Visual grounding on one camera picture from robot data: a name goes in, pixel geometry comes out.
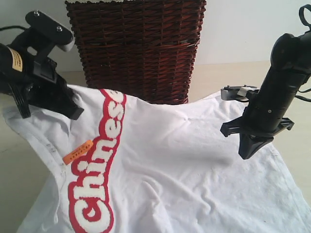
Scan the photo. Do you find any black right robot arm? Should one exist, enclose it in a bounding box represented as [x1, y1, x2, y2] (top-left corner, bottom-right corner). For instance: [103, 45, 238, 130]
[220, 33, 311, 160]

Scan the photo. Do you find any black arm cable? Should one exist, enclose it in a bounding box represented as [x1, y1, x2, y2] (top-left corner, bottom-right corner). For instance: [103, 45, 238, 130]
[0, 25, 27, 32]
[298, 3, 311, 32]

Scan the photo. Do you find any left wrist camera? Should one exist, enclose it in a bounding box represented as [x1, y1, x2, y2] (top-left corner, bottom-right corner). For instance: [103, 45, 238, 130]
[10, 10, 75, 57]

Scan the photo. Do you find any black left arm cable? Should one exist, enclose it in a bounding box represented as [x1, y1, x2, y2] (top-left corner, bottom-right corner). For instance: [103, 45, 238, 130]
[0, 25, 27, 32]

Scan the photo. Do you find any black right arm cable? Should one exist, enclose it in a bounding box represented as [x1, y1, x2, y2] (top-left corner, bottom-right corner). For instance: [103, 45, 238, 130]
[298, 3, 311, 32]

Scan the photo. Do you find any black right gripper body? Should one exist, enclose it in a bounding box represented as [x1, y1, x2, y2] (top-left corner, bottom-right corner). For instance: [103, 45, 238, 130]
[239, 72, 296, 138]

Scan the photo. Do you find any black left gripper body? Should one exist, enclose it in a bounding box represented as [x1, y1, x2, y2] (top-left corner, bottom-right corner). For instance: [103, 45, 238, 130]
[7, 57, 70, 109]

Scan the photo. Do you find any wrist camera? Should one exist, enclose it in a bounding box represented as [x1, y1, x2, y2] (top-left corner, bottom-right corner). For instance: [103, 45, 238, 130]
[221, 85, 259, 103]
[10, 10, 75, 57]

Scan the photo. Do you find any orange clothing tag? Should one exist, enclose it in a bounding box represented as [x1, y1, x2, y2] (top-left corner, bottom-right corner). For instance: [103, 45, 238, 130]
[63, 140, 93, 165]

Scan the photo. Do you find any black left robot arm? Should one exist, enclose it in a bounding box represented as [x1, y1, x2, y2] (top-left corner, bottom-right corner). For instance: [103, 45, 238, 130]
[0, 44, 84, 120]

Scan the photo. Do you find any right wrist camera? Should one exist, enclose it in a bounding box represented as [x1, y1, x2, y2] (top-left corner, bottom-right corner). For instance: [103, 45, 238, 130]
[221, 85, 259, 103]

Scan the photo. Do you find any dark brown wicker basket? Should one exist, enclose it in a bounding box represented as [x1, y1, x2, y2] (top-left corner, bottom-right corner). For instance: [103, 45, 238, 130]
[65, 0, 206, 105]

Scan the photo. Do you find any white t-shirt red lettering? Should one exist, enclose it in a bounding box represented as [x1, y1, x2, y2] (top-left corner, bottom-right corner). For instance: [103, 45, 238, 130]
[4, 85, 311, 233]

